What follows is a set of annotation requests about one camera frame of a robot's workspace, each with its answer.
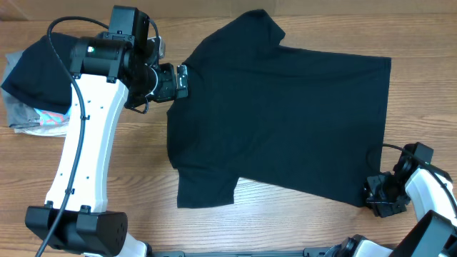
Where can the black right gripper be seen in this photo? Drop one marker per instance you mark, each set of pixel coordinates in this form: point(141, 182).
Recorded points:
point(382, 210)

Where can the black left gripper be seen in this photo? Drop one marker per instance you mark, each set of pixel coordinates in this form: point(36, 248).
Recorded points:
point(169, 91)

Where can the black t-shirt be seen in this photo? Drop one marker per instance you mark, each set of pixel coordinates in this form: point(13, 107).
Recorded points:
point(295, 118)

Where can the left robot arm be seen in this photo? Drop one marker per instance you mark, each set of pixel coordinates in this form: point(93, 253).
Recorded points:
point(120, 69)

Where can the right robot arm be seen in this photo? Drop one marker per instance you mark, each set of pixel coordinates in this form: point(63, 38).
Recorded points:
point(428, 188)

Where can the folded beige garment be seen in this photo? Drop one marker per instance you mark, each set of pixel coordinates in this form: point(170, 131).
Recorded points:
point(47, 131)

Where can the folded blue striped garment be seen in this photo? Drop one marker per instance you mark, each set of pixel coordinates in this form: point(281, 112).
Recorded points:
point(50, 118)

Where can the folded black garment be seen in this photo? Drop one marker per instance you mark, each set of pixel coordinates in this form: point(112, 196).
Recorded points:
point(40, 79)

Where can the folded grey garment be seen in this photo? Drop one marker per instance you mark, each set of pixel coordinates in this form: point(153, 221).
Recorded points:
point(18, 114)

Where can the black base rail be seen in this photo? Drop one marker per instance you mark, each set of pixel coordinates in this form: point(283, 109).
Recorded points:
point(242, 253)

